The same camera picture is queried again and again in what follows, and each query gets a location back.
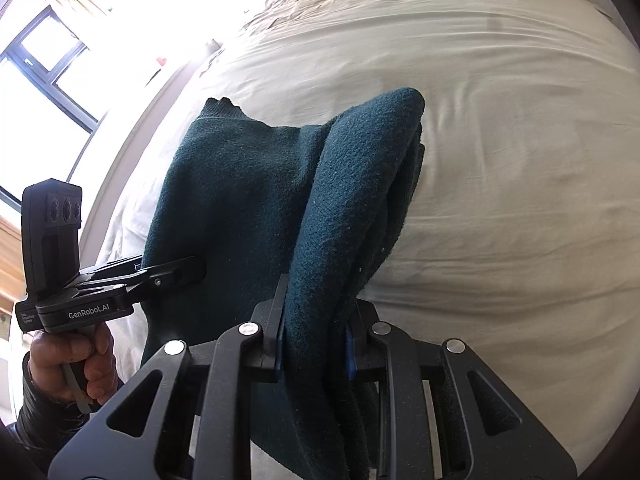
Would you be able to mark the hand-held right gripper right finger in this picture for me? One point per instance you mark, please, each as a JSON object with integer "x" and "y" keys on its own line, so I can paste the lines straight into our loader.
{"x": 350, "y": 355}

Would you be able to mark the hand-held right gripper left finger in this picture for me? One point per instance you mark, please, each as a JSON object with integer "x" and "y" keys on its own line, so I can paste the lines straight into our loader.
{"x": 272, "y": 320}

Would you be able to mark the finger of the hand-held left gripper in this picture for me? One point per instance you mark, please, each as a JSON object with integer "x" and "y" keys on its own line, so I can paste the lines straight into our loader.
{"x": 170, "y": 275}
{"x": 115, "y": 269}

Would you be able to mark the dark green towel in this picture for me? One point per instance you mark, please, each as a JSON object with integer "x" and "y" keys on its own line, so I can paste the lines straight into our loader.
{"x": 240, "y": 185}

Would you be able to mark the person's left forearm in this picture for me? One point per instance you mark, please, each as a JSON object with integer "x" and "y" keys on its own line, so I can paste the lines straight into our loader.
{"x": 45, "y": 420}

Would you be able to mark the person's left hand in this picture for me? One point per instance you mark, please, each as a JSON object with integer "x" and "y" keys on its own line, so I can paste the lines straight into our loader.
{"x": 50, "y": 355}

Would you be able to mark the white window ledge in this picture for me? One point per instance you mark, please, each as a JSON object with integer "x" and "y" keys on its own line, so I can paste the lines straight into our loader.
{"x": 120, "y": 125}

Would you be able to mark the black framed window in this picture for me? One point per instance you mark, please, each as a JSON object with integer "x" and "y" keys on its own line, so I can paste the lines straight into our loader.
{"x": 65, "y": 60}

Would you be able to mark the bed with beige cover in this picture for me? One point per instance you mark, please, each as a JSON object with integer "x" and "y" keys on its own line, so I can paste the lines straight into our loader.
{"x": 500, "y": 160}

